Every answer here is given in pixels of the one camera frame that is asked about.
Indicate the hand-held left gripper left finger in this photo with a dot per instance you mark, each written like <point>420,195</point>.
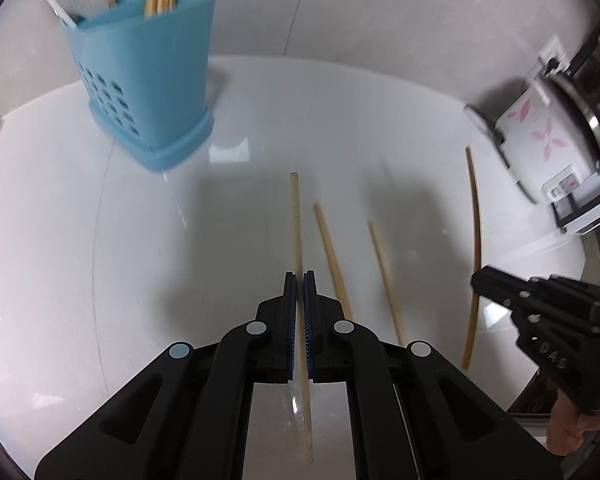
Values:
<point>291,320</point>

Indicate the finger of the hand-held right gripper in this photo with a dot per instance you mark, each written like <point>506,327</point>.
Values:
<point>500,286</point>

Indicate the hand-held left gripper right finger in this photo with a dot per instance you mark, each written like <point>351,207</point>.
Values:
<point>307,320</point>

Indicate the blue plastic utensil holder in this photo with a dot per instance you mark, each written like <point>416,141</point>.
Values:
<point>145,85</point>

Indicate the person's right hand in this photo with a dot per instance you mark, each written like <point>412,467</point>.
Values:
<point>565,430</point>

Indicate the black flat device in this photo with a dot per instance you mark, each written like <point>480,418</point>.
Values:
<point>587,222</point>

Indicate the white floral rice cooker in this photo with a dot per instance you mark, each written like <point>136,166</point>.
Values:
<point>540,145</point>

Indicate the white wall socket with plug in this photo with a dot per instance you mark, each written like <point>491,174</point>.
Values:
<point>550,50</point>

